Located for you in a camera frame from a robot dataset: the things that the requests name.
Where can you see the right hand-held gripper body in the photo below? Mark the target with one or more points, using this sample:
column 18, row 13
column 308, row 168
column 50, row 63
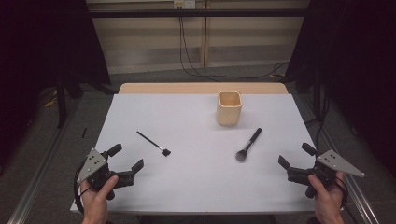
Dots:
column 330, row 165

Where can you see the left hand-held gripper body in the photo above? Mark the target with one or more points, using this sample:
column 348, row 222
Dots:
column 93, row 165

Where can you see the thin black makeup brush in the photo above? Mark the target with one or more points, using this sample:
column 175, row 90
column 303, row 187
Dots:
column 166, row 152

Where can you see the cream square cup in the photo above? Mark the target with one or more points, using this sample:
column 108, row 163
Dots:
column 229, row 116

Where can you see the person's left hand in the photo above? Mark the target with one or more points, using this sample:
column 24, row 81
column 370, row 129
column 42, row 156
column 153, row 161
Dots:
column 95, row 202

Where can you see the person's right hand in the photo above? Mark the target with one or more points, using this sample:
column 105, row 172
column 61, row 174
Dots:
column 327, row 202

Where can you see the thick black powder brush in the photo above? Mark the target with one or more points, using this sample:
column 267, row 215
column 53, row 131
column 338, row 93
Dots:
column 255, row 135

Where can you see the white table mat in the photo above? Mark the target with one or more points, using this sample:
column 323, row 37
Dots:
column 193, row 180

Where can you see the black stand leg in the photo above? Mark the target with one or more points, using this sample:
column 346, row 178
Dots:
column 61, row 105

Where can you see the black curtain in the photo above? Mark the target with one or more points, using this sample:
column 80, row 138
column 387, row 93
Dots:
column 358, row 62
column 37, row 46

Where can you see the aluminium floor rail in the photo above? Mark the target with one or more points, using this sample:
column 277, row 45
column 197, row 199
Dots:
column 40, row 168
column 358, row 193

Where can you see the black horizontal rail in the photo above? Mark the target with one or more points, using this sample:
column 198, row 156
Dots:
column 186, row 13

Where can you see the white wall socket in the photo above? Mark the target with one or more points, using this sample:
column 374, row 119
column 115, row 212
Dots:
column 184, row 3

